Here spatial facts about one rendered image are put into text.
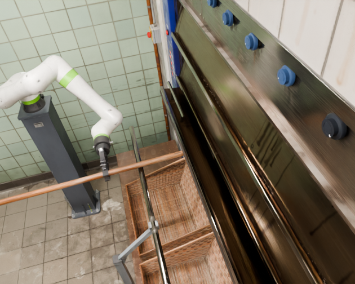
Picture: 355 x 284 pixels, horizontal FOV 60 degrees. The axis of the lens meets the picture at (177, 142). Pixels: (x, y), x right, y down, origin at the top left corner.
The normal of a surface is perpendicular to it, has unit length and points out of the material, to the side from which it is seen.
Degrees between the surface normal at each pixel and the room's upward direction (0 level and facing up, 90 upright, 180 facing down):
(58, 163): 90
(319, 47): 90
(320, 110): 90
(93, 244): 0
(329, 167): 90
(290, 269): 70
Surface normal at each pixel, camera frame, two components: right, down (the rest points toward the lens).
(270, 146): -0.94, -0.02
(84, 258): -0.09, -0.71
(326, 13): -0.96, 0.24
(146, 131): 0.25, 0.66
